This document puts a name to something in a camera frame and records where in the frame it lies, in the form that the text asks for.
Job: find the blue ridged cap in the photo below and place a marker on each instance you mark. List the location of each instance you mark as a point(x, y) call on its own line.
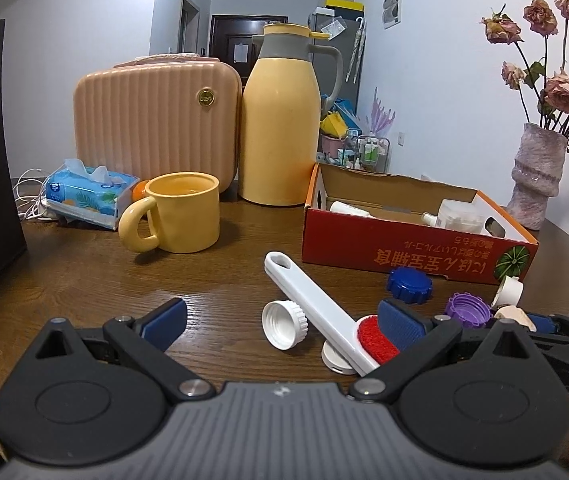
point(409, 285)

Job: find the bunch of dried roses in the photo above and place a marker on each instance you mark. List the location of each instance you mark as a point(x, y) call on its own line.
point(559, 92)

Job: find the pink textured vase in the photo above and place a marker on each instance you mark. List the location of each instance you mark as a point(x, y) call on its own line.
point(534, 180)

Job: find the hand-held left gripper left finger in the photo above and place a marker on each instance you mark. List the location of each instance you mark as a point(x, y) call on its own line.
point(164, 325)

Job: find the clear cotton swab box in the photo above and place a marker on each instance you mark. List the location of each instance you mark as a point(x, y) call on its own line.
point(457, 217)

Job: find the pink bucket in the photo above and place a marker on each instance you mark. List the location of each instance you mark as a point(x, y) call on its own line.
point(333, 146)

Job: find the pink ribbed suitcase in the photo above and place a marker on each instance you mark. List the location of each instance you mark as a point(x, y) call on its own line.
point(154, 125)

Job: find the white wall socket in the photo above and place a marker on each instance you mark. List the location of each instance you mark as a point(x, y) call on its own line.
point(401, 139)

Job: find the white ridged cap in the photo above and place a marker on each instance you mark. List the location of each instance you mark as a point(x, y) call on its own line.
point(284, 322)

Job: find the yellow thermos jug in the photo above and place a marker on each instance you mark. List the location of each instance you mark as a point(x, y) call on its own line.
point(279, 135)

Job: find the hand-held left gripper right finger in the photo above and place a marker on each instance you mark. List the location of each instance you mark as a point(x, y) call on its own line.
point(402, 327)

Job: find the dark entrance door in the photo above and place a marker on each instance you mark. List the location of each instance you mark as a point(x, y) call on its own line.
point(224, 35)

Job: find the small beige bottle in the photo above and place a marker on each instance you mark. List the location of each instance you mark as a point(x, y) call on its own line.
point(512, 314)

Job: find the yellow mug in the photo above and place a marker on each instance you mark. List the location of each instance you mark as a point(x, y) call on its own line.
point(184, 215)

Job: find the white round lid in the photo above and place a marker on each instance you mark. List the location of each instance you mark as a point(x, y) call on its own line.
point(337, 361)

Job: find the white paper notice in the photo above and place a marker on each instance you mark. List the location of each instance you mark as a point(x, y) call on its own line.
point(242, 52)

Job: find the grey refrigerator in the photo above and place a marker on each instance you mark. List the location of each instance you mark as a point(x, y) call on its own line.
point(314, 22)

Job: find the purple ridged cap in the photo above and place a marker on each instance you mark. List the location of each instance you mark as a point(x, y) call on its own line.
point(467, 310)

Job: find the blue tissue pack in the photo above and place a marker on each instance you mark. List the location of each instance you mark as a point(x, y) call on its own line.
point(84, 195)

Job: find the orange fruit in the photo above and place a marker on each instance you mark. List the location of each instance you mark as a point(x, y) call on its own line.
point(139, 192)

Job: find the yellow box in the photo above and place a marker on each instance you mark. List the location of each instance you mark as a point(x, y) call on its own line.
point(344, 3)

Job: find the large white cap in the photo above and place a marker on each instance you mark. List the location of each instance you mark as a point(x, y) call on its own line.
point(509, 290)

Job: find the clear plastic bag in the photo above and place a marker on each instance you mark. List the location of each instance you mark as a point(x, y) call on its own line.
point(335, 28)

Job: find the hanging folded umbrella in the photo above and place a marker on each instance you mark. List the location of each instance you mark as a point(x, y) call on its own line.
point(356, 50)

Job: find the purple feather decoration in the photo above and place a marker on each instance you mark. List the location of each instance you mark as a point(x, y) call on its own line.
point(382, 112)

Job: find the red cardboard box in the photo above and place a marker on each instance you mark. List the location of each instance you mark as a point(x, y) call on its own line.
point(414, 256)

